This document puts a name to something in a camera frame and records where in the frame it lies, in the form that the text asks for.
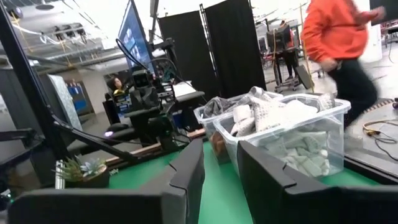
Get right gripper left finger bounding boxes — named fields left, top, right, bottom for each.
left=9, top=139, right=206, bottom=224

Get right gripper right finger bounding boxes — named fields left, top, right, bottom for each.
left=238, top=141, right=398, bottom=224

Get grey knitted garment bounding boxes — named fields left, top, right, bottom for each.
left=267, top=129, right=331, bottom=179

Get clear plastic bin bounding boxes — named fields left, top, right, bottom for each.
left=213, top=93, right=352, bottom=180
left=193, top=90, right=284, bottom=166

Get grey striped towel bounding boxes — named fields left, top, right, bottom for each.
left=202, top=95, right=249, bottom=118

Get orange towel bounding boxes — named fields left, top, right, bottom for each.
left=210, top=132, right=229, bottom=156

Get grey plaid towel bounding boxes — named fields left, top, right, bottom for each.
left=231, top=86, right=337, bottom=138

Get person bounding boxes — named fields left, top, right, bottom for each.
left=300, top=0, right=387, bottom=129
left=106, top=77, right=126, bottom=96
left=277, top=19, right=299, bottom=81

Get black computer mouse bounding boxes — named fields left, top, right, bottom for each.
left=104, top=123, right=131, bottom=138

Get white paper sheet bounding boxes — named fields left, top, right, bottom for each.
left=172, top=80, right=197, bottom=99

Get grey desk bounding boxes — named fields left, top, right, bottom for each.
left=172, top=90, right=206, bottom=105

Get green table mat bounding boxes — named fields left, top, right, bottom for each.
left=107, top=141, right=382, bottom=224

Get computer monitor blue screen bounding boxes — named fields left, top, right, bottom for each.
left=117, top=0, right=157, bottom=75

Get black partition panel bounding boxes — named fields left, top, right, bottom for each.
left=157, top=10, right=220, bottom=101
left=203, top=0, right=267, bottom=99

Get blue board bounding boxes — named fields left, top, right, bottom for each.
left=66, top=79, right=94, bottom=116

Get white quilted panel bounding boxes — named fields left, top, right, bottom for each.
left=46, top=73, right=83, bottom=132

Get small potted succulent plant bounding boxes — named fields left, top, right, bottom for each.
left=52, top=156, right=110, bottom=189

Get black floor mat orange stripes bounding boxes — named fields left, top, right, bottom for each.
left=362, top=98, right=397, bottom=115

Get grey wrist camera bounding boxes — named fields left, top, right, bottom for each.
left=132, top=69, right=150, bottom=88

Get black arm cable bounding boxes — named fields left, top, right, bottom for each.
left=115, top=37, right=150, bottom=72

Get silver metal bracket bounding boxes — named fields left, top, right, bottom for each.
left=54, top=160, right=65, bottom=190

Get yellow extension cable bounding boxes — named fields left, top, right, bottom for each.
left=362, top=119, right=398, bottom=137

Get black floor cable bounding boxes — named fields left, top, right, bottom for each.
left=371, top=129, right=398, bottom=162

